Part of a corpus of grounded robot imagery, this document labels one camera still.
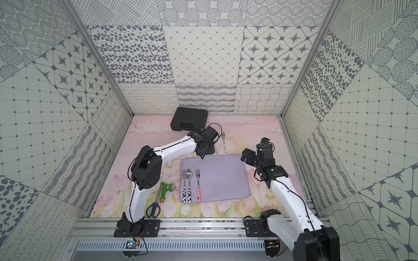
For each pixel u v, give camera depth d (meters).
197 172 0.93
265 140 0.73
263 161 0.61
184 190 0.85
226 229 0.76
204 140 0.71
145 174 0.56
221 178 0.90
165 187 0.84
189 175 0.88
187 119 1.13
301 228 0.41
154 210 0.80
